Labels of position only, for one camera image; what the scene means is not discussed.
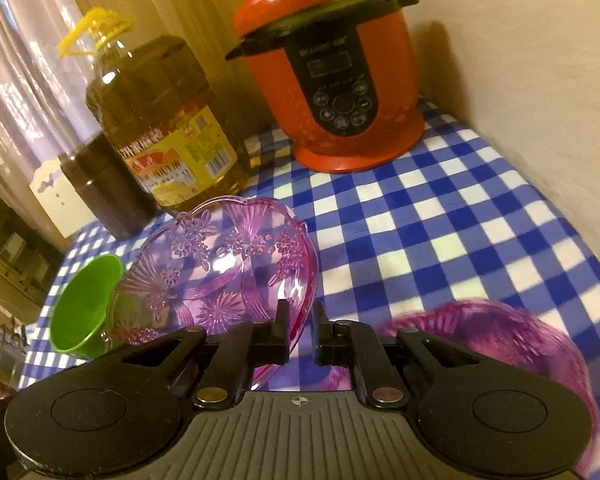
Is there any red electric pressure cooker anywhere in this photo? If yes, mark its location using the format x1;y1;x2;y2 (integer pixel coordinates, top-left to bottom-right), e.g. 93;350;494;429
224;0;426;175

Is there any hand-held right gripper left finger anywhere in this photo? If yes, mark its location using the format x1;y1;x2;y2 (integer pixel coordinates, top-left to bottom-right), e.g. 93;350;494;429
121;300;292;408

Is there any pink transparent glass bowl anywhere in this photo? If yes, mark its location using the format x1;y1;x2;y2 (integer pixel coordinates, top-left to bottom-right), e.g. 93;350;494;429
105;196;321;392

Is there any brown metal canister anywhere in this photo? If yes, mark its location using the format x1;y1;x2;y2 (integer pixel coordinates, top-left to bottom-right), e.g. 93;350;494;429
59;132;158;242

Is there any yellow curtain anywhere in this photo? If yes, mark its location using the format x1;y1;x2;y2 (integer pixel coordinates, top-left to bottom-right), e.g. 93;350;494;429
55;0;291;131

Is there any white wooden chair back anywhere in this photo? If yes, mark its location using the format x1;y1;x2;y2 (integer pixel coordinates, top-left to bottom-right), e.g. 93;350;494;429
29;156;98;240

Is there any sheer lilac curtain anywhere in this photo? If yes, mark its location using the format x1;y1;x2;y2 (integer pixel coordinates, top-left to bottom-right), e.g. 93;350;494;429
0;0;111;196

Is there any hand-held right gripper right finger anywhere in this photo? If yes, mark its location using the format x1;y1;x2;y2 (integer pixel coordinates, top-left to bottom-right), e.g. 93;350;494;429
314;302;482;408

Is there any green plastic bowl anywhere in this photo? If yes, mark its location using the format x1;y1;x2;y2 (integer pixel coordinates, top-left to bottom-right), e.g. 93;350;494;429
49;254;128;361

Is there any large cooking oil bottle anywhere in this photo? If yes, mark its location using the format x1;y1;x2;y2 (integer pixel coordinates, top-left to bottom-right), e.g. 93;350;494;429
56;6;241;213

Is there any blue white checkered tablecloth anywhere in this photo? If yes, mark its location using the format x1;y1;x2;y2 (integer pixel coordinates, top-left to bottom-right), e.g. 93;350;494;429
17;100;600;480

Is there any black metal rack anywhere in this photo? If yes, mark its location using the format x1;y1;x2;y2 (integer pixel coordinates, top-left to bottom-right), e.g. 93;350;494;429
0;180;67;311

